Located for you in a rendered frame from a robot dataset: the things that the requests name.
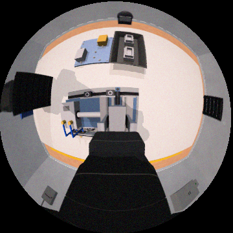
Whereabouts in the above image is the orange rectangular block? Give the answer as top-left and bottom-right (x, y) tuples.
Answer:
(97, 35), (108, 46)

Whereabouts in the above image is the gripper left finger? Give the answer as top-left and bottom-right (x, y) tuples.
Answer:
(97, 114), (109, 131)

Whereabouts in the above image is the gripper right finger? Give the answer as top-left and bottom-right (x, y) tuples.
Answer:
(126, 115), (137, 132)

